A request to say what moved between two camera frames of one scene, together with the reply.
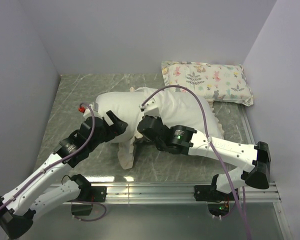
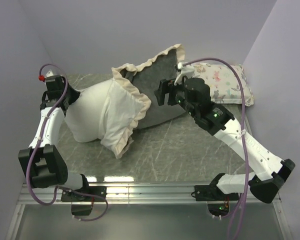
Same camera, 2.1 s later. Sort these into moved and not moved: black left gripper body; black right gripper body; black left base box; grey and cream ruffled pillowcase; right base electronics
Moved: grey and cream ruffled pillowcase; black left gripper body; black right gripper body
Not moved: right base electronics; black left base box
